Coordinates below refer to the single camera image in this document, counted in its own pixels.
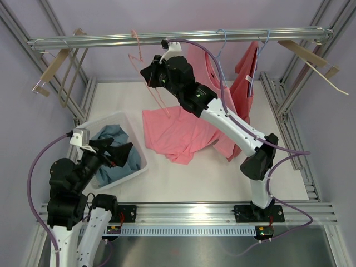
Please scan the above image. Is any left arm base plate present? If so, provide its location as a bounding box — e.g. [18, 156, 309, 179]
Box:
[109, 205, 137, 224]

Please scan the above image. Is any dark pink t-shirt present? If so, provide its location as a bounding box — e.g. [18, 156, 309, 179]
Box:
[230, 41, 261, 162]

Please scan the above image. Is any right beige clip hanger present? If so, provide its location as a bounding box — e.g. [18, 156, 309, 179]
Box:
[278, 40, 349, 96]

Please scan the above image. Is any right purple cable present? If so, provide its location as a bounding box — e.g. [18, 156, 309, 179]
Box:
[169, 40, 315, 256]

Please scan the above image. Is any light blue wire hanger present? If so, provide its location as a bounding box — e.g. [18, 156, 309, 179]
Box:
[207, 28, 230, 83]

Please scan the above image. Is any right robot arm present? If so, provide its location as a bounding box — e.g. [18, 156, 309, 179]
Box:
[140, 55, 278, 221]

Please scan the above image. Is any pink wire hanger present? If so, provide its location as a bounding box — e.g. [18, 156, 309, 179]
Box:
[127, 29, 172, 119]

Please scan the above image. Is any beige clip hanger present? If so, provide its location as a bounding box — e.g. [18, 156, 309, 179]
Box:
[278, 40, 349, 96]
[32, 39, 88, 108]

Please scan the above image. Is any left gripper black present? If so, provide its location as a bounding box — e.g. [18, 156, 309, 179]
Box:
[73, 137, 132, 192]

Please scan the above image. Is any light pink t-shirt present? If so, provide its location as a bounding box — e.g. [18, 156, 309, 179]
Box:
[142, 44, 241, 165]

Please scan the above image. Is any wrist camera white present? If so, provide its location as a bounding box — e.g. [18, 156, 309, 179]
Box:
[153, 39, 183, 64]
[70, 128, 90, 149]

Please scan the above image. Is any left beige clip hanger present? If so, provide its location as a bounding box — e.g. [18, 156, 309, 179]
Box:
[32, 39, 88, 108]

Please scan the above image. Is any blue-grey t-shirt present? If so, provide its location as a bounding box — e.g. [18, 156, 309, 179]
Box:
[92, 125, 141, 187]

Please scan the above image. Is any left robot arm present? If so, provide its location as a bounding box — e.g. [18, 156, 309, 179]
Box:
[47, 138, 133, 266]

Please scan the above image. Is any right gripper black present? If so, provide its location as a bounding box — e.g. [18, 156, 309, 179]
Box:
[141, 56, 182, 100]

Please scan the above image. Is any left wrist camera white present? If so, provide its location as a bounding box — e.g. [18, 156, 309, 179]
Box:
[70, 128, 90, 149]

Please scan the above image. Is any aluminium front frame rail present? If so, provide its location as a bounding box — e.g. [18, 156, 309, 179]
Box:
[36, 202, 339, 226]

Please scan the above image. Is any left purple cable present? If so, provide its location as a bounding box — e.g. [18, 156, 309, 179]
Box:
[26, 133, 115, 267]

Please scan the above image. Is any white slotted cable duct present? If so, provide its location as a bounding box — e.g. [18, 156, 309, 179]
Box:
[48, 225, 256, 236]

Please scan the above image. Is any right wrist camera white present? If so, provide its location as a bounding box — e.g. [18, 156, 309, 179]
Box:
[153, 39, 183, 64]

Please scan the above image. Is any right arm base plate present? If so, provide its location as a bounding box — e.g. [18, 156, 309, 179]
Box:
[231, 204, 285, 223]

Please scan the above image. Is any white plastic basket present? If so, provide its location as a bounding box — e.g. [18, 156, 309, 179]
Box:
[76, 111, 148, 192]

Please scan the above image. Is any purple cable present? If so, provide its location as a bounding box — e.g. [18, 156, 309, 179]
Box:
[26, 133, 115, 267]
[169, 40, 315, 256]

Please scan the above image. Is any aluminium hanging rail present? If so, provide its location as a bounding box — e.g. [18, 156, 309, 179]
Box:
[27, 26, 334, 51]

